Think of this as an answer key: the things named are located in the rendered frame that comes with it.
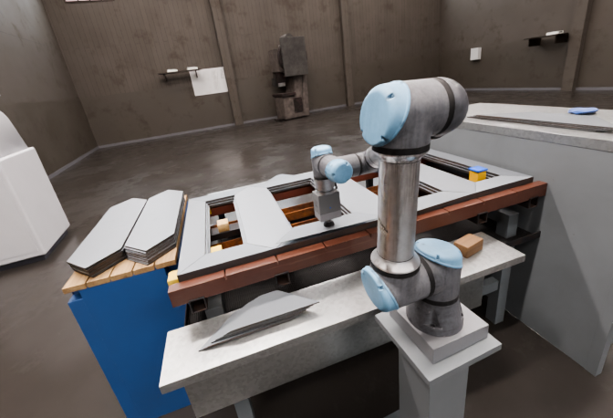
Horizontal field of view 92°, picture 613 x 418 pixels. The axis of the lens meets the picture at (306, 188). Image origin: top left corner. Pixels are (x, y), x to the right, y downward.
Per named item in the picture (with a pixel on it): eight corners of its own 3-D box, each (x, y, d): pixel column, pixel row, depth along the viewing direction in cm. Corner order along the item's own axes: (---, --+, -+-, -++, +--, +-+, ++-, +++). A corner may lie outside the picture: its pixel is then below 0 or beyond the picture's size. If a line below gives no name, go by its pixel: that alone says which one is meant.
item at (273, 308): (199, 323, 99) (196, 314, 98) (308, 287, 109) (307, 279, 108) (198, 353, 88) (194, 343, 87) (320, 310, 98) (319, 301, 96)
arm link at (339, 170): (363, 156, 92) (346, 151, 101) (330, 162, 88) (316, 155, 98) (364, 181, 94) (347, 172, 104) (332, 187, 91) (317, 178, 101)
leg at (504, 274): (485, 317, 169) (498, 211, 145) (493, 313, 171) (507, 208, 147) (494, 324, 164) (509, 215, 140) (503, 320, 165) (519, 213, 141)
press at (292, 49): (304, 113, 1170) (295, 35, 1071) (316, 116, 1056) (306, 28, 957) (269, 120, 1129) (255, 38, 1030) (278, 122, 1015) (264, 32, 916)
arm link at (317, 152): (315, 151, 97) (306, 147, 105) (318, 182, 101) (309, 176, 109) (337, 146, 100) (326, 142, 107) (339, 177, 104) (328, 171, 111)
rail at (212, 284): (174, 299, 99) (169, 285, 97) (536, 192, 139) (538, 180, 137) (172, 308, 96) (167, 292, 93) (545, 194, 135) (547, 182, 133)
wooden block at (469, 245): (467, 258, 113) (468, 247, 112) (452, 252, 118) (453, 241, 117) (483, 249, 118) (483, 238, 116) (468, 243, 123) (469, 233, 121)
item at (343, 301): (170, 339, 99) (167, 331, 98) (480, 237, 131) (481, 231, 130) (161, 394, 81) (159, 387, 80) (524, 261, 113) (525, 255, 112)
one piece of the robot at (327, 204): (329, 174, 114) (333, 213, 120) (307, 180, 111) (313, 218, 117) (340, 182, 105) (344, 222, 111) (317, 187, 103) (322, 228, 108)
